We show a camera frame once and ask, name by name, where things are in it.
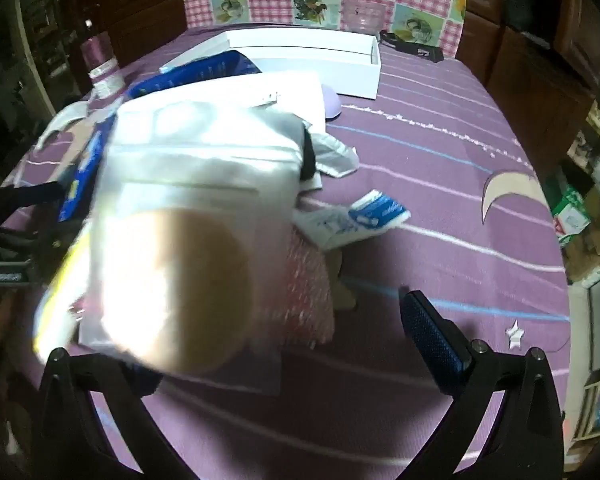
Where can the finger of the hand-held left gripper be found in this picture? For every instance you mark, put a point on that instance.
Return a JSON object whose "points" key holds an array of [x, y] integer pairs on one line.
{"points": [[35, 193]]}

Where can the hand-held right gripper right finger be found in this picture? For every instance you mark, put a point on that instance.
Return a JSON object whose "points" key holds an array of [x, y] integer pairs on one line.
{"points": [[430, 340]]}

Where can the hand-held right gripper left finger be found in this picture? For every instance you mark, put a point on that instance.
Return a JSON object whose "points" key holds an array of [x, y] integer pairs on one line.
{"points": [[140, 380]]}

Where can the clear bag with beige puff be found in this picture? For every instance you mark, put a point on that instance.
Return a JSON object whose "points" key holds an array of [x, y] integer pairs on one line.
{"points": [[180, 270]]}

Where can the pink glitter pouch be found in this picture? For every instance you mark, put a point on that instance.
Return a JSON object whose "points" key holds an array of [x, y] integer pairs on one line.
{"points": [[305, 300]]}

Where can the blue eye mask packet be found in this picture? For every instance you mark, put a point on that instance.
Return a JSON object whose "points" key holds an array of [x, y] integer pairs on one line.
{"points": [[215, 67]]}

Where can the white paper roll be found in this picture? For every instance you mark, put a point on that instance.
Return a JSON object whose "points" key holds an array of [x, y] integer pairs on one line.
{"points": [[295, 95]]}

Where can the white cardboard box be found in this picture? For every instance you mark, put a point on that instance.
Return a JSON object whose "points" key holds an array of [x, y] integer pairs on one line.
{"points": [[305, 57]]}

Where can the small blue white packet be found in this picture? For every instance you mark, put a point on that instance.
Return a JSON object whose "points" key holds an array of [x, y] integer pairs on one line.
{"points": [[380, 210]]}

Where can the white sachet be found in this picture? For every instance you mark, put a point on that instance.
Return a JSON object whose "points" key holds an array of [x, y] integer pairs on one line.
{"points": [[325, 230]]}

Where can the purple canister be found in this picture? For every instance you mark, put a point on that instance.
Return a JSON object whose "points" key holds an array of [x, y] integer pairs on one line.
{"points": [[100, 55]]}

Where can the green carton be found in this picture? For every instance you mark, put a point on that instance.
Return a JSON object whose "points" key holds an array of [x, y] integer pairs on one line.
{"points": [[572, 215]]}

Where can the clutter of boxes and bags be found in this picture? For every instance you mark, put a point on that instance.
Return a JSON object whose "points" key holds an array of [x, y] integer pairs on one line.
{"points": [[595, 160]]}

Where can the wooden cabinet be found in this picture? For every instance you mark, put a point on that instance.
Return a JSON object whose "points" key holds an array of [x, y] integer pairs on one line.
{"points": [[520, 50]]}

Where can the chair with patchwork cover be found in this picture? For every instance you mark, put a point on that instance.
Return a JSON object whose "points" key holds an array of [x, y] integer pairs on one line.
{"points": [[280, 5]]}

